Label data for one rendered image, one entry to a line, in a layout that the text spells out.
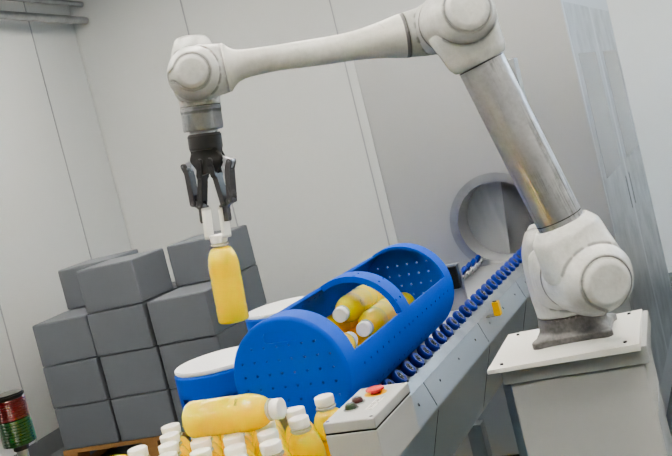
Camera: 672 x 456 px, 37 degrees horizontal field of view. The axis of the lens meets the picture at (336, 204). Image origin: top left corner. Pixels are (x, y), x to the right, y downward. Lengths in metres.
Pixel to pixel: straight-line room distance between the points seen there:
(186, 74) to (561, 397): 1.07
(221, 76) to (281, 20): 5.55
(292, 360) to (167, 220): 5.89
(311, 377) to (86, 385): 4.11
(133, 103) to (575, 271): 6.31
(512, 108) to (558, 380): 0.62
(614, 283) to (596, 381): 0.29
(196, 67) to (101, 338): 4.22
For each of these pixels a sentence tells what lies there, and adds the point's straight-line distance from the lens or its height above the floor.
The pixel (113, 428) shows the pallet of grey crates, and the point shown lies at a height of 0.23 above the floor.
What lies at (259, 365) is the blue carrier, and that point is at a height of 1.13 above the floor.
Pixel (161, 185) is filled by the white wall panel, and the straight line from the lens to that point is 8.07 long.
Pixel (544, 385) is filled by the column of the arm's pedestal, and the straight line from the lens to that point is 2.32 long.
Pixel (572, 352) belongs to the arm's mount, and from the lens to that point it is 2.26.
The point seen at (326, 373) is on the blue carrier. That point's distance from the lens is 2.22.
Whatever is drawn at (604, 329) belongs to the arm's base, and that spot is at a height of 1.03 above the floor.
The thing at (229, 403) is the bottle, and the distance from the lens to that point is 1.90.
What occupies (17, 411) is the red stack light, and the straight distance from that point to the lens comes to 2.05.
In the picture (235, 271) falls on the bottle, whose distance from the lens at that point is 2.25.
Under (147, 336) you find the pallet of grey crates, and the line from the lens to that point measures 5.97.
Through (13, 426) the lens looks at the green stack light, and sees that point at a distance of 2.05.
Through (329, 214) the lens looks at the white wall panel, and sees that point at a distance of 7.56.
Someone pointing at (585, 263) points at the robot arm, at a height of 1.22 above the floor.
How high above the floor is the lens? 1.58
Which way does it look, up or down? 4 degrees down
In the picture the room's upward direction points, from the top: 14 degrees counter-clockwise
